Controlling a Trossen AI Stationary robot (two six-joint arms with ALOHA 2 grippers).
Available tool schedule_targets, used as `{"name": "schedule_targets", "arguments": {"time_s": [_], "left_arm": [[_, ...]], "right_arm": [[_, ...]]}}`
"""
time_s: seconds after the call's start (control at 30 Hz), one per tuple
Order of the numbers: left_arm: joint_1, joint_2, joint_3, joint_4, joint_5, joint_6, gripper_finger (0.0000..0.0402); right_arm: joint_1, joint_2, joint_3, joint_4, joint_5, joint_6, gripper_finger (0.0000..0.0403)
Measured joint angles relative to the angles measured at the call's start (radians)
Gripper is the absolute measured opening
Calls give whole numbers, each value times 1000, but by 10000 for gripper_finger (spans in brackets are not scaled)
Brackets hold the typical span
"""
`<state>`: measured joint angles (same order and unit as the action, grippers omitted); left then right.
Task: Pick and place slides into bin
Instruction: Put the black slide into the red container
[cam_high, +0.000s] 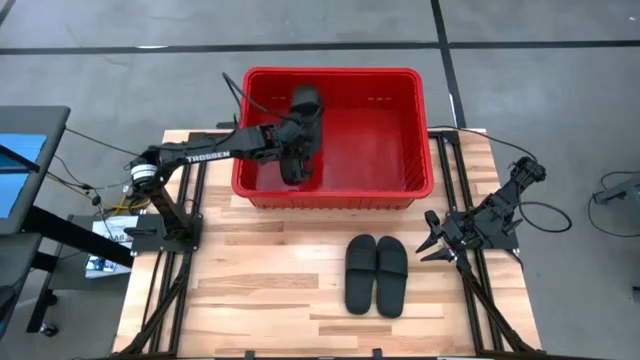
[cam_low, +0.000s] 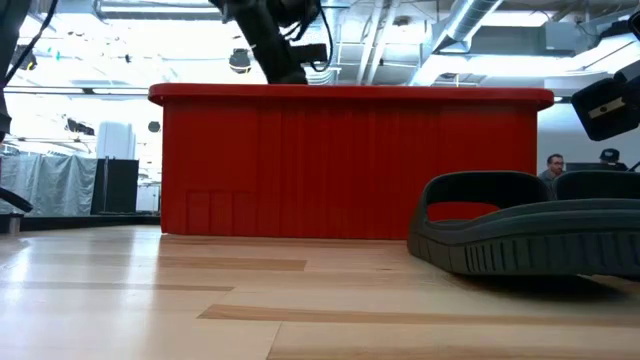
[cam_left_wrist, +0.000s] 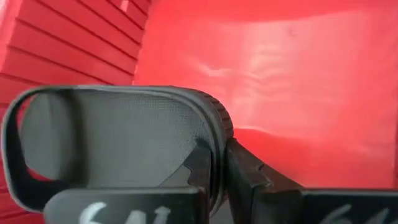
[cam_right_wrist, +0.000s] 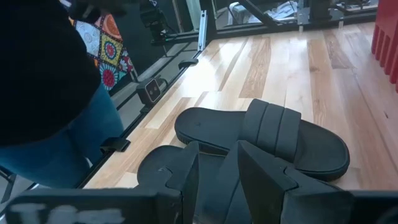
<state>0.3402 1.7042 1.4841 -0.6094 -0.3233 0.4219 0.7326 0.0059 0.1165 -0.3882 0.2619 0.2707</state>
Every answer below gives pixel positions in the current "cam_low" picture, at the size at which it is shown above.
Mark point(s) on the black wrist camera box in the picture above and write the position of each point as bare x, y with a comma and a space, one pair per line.
310, 53

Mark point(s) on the small round black fixture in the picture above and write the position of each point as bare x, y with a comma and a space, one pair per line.
154, 127

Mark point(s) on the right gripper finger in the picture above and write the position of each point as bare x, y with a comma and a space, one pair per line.
631, 72
605, 112

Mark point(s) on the black background monitor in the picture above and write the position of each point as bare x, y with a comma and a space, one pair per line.
585, 167

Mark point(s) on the grey tarp curtain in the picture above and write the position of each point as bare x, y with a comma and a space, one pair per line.
50, 185

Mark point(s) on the person with glasses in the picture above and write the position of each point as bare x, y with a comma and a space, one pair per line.
554, 165

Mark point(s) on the grey metal post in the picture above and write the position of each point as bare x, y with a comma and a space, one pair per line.
10, 224

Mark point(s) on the white tank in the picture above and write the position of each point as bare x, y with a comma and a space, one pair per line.
115, 142

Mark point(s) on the black rubber slide sandal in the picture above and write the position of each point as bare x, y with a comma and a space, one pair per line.
600, 185
525, 245

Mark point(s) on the black cabinet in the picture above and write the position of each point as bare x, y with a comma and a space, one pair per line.
117, 187

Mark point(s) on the black ceiling dome camera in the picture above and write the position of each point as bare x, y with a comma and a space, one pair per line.
240, 62

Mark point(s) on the red plastic bin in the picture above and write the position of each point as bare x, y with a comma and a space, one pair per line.
300, 165

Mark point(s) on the silver round air duct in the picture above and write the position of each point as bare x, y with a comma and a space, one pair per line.
465, 20

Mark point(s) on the person with cap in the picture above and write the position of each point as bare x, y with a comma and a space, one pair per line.
610, 156

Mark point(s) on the black aluminium table frame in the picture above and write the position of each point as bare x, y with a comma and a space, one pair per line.
90, 223

